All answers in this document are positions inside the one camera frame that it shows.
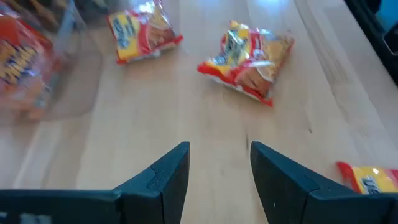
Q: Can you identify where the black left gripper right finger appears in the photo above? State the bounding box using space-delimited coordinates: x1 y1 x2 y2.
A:
250 141 398 224

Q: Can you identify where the black noodle pack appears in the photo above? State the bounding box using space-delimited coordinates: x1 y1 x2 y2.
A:
0 0 63 19

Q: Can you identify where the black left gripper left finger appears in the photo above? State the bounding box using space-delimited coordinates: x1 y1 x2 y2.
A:
0 141 191 224

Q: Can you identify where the red yellow Maruchan ramen pack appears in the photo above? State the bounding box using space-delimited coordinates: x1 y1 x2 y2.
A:
336 161 398 195
106 0 184 65
196 20 295 108

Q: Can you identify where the black aluminium table frame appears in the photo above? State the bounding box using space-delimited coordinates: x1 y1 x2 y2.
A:
343 0 398 86

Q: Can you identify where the orange Saucy Noods pack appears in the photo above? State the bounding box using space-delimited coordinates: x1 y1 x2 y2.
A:
0 6 55 121

